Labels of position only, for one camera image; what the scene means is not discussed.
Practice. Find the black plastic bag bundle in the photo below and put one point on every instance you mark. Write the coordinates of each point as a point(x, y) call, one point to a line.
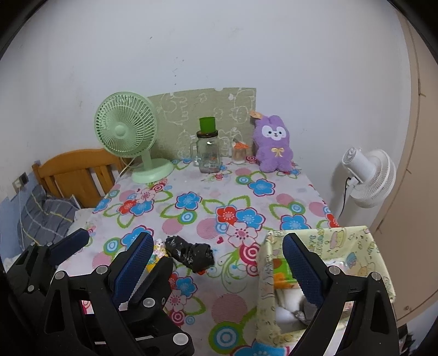
point(191, 255)

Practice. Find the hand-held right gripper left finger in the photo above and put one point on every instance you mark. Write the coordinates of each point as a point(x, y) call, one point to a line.
point(133, 263)

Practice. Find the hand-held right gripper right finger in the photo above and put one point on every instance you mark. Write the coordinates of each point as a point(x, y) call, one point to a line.
point(304, 270)

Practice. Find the glass jar mug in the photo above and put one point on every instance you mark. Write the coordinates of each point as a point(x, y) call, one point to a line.
point(208, 154)

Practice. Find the floral tablecloth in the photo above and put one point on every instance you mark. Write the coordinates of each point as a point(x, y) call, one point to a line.
point(205, 191)

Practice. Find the yellow printed storage box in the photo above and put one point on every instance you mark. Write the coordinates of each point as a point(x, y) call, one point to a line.
point(356, 246)

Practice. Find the green and orange packet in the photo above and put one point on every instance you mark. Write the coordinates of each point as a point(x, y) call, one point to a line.
point(282, 274)

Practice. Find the small colourful printed pouch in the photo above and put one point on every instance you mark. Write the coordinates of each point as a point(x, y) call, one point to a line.
point(160, 249)

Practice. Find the green desk fan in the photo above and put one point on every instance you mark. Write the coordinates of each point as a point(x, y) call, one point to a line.
point(119, 131)

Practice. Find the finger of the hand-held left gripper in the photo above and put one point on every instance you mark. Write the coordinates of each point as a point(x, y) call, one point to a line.
point(160, 274)
point(68, 244)

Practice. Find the grey sock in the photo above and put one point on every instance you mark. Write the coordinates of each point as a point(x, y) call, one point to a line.
point(308, 309)

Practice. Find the wall socket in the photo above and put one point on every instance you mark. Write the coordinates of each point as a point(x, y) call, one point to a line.
point(22, 178)

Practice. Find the purple plush bunny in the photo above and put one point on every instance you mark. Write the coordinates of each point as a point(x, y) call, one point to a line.
point(273, 150)

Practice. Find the white towel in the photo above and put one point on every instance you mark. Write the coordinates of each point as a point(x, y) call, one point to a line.
point(285, 301)

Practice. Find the blue plaid cloth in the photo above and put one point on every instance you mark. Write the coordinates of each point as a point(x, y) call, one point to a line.
point(44, 215)

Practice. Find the green printed board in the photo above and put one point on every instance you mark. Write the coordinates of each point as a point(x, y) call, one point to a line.
point(205, 102)

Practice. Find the white standing fan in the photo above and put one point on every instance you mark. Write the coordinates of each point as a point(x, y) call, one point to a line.
point(369, 178)

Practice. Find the beige door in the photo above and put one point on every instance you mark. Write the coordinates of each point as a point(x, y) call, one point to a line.
point(417, 171)

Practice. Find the orange lid cotton swab jar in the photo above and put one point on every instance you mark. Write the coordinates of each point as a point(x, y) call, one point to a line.
point(238, 155)

